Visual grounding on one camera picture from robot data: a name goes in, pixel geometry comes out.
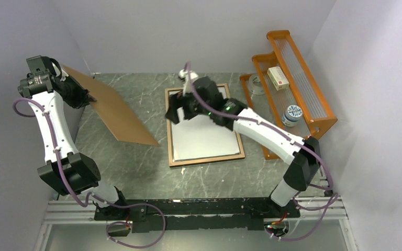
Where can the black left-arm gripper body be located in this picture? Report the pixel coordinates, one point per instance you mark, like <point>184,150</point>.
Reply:
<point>74,94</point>

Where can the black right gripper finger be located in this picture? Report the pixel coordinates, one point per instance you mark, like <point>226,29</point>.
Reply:
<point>172,113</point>
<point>177,98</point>

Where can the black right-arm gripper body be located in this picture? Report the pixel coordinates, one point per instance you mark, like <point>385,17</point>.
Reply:
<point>192,107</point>

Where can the landscape photo print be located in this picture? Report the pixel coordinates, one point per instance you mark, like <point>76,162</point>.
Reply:
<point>204,138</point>

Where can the brown frame backing board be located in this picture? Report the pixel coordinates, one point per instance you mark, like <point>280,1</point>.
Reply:
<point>118,117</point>

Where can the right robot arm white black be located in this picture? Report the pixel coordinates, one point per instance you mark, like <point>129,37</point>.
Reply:
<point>200,98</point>

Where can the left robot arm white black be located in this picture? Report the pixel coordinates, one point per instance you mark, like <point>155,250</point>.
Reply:
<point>47,88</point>

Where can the white red medicine box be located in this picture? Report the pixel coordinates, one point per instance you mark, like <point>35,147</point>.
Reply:
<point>278,78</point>

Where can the orange wooden shelf rack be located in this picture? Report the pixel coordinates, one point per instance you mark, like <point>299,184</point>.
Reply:
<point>303,90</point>

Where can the blue white ceramic jar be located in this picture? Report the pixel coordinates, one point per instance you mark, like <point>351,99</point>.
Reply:
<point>292,115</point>

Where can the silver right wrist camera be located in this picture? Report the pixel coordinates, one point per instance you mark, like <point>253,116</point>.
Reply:
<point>187,77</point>

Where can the light wooden picture frame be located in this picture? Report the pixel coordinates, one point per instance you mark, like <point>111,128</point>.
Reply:
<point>204,161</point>

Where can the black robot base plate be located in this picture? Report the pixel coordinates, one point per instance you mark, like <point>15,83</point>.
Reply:
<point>195,214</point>

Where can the aluminium rail frame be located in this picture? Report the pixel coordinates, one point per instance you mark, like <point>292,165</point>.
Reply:
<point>142,172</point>

